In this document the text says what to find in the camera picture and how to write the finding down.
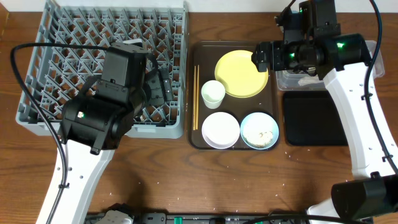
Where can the dark brown serving tray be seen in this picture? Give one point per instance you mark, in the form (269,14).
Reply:
(203,61)

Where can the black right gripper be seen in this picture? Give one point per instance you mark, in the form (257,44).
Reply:
(276,48)

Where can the light blue bowl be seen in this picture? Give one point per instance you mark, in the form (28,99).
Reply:
(260,122)

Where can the clear plastic bin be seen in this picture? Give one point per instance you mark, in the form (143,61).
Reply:
(288,81)

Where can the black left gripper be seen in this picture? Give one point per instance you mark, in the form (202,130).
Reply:
(158,90)

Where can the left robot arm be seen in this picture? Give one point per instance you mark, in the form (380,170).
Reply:
(91,129)

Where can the grey plastic dish rack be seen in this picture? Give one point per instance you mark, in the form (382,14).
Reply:
(71,44)

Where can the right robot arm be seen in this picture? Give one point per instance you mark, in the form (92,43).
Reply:
(345,65)

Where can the yellow round plate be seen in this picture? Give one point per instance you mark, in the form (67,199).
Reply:
(239,75)

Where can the pale green plastic cup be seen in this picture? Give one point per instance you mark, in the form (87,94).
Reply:
(213,93)

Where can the rice leftovers pile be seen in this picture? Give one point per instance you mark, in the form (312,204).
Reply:
(258,139)

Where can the black rectangular tray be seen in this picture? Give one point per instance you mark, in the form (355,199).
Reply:
(311,119)

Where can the white pink shallow bowl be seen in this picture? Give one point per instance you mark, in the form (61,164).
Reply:
(220,130)

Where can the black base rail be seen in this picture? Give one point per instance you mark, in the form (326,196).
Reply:
(157,217)

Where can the white napkin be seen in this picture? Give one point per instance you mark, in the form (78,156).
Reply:
(309,81)

